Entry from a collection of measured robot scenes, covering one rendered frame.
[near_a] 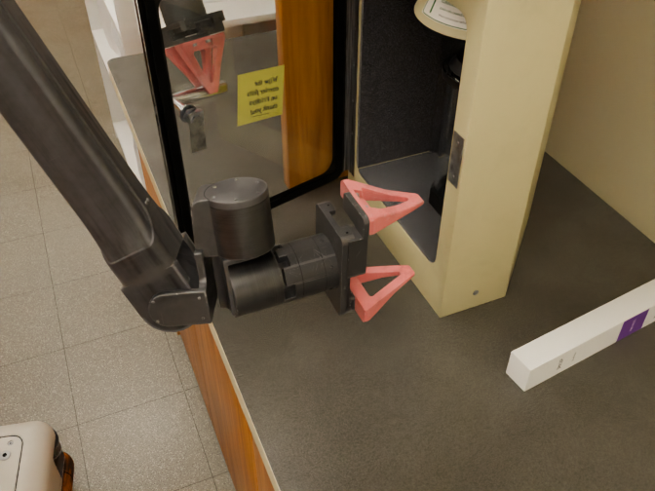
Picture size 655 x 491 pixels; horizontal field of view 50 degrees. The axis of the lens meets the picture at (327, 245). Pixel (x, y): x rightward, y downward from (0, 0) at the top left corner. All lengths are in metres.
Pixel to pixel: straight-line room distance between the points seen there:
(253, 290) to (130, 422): 1.49
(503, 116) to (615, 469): 0.43
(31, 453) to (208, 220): 1.22
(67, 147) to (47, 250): 2.11
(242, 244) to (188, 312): 0.08
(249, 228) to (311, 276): 0.08
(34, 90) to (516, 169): 0.56
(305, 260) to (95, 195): 0.20
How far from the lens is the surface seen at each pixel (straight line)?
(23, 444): 1.80
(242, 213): 0.61
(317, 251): 0.66
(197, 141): 0.94
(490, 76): 0.79
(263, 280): 0.65
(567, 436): 0.92
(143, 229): 0.63
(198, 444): 2.02
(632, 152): 1.27
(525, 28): 0.79
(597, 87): 1.30
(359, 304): 0.73
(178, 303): 0.65
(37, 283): 2.60
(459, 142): 0.83
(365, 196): 0.69
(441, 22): 0.87
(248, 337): 0.98
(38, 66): 0.61
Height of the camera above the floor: 1.67
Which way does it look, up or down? 41 degrees down
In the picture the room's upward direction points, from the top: straight up
